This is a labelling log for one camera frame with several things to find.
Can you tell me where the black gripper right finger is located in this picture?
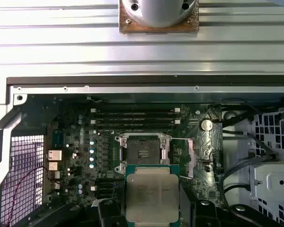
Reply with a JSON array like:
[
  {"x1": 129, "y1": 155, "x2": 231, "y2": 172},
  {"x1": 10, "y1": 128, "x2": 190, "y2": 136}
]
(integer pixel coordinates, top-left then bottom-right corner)
[{"x1": 179, "y1": 185, "x2": 284, "y2": 227}]

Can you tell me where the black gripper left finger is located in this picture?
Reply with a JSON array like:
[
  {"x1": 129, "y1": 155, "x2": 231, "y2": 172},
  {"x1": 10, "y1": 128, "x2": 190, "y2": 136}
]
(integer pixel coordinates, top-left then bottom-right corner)
[{"x1": 37, "y1": 199, "x2": 128, "y2": 227}]

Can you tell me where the silver topped CPU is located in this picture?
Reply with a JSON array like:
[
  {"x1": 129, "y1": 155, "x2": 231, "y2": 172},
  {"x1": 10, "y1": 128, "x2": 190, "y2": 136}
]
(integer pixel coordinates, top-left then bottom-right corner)
[{"x1": 124, "y1": 164, "x2": 181, "y2": 224}]

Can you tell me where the CPU socket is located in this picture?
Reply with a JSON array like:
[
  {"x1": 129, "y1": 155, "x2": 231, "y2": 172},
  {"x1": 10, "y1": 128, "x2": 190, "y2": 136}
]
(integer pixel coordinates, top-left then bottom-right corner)
[{"x1": 115, "y1": 132, "x2": 173, "y2": 176}]

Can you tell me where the green motherboard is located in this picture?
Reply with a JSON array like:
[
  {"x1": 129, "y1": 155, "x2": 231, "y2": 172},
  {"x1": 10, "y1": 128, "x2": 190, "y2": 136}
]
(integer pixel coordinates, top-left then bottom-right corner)
[{"x1": 21, "y1": 94, "x2": 224, "y2": 213}]

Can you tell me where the metal disk bay cage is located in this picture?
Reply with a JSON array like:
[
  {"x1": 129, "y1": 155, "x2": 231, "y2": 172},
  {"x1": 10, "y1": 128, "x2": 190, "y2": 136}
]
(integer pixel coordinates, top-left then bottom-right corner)
[{"x1": 248, "y1": 110, "x2": 284, "y2": 227}]

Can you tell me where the round silver coin battery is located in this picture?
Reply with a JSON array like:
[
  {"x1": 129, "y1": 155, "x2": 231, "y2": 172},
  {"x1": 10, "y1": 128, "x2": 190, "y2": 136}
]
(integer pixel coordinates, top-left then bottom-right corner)
[{"x1": 198, "y1": 118, "x2": 213, "y2": 132}]

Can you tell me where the black PC case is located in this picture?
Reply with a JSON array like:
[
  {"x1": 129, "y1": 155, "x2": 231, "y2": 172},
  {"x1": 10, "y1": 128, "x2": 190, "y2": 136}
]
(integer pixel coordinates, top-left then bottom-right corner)
[{"x1": 0, "y1": 75, "x2": 284, "y2": 227}]

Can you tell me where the black cable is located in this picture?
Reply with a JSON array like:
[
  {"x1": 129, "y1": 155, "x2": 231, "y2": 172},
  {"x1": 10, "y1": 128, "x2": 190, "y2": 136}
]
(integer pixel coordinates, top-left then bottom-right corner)
[
  {"x1": 222, "y1": 127, "x2": 279, "y2": 161},
  {"x1": 222, "y1": 183, "x2": 251, "y2": 197},
  {"x1": 219, "y1": 155, "x2": 275, "y2": 190}
]

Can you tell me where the thin red black wire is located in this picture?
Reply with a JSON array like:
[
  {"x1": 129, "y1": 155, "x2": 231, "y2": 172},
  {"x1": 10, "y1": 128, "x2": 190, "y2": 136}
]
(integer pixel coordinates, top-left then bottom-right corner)
[{"x1": 13, "y1": 166, "x2": 49, "y2": 215}]

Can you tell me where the square brown base plate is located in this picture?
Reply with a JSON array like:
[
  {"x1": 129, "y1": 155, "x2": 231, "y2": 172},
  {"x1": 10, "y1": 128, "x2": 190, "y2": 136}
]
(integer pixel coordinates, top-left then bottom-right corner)
[{"x1": 119, "y1": 0, "x2": 200, "y2": 35}]

